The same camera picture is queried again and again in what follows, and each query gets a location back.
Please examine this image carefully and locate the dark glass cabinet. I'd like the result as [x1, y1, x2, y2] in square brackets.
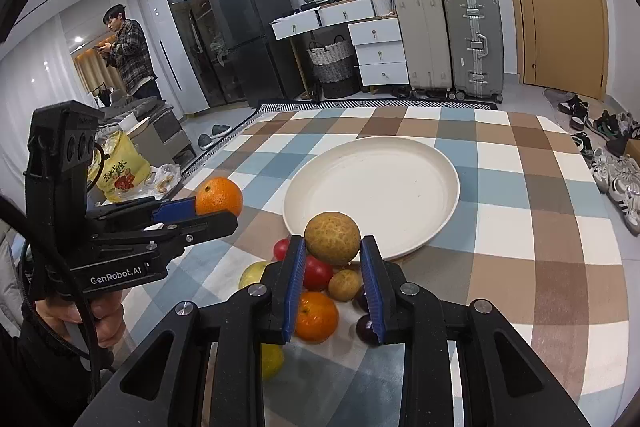
[154, 0, 237, 111]

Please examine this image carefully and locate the large yellow-green fruit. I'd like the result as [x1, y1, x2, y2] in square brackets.
[304, 211, 361, 267]

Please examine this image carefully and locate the brown longan fruit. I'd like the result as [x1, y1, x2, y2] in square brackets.
[328, 269, 362, 303]

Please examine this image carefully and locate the left hand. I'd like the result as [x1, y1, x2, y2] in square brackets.
[34, 288, 126, 349]

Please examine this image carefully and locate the white drawer desk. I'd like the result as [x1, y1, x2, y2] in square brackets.
[270, 0, 409, 87]

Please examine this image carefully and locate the cream round plate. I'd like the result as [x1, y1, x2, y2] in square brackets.
[282, 136, 460, 260]

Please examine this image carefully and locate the woven laundry basket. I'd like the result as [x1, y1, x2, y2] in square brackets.
[307, 35, 358, 100]

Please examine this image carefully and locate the dark cherry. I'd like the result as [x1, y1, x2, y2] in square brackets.
[356, 314, 381, 346]
[352, 286, 369, 313]

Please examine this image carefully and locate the orange mandarin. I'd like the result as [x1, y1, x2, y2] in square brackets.
[194, 178, 243, 217]
[295, 291, 340, 343]

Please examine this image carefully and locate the beige suitcase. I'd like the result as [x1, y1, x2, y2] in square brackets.
[394, 0, 452, 92]

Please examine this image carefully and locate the red tomato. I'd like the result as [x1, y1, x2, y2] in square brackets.
[303, 255, 333, 291]
[273, 239, 290, 261]

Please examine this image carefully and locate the black refrigerator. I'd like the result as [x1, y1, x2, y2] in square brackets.
[208, 0, 304, 107]

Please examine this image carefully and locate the yellow plastic bag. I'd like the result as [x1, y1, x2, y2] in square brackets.
[88, 131, 151, 202]

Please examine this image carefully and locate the person in plaid shirt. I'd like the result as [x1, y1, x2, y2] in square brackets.
[98, 4, 162, 100]

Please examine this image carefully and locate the black camera box left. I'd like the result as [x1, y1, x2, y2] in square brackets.
[25, 100, 103, 239]

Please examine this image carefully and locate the silver aluminium suitcase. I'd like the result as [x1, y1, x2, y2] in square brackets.
[444, 0, 504, 104]

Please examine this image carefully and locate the wooden door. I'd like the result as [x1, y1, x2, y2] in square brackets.
[513, 0, 608, 98]

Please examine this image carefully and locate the checkered tablecloth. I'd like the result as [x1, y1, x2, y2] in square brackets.
[114, 105, 632, 427]

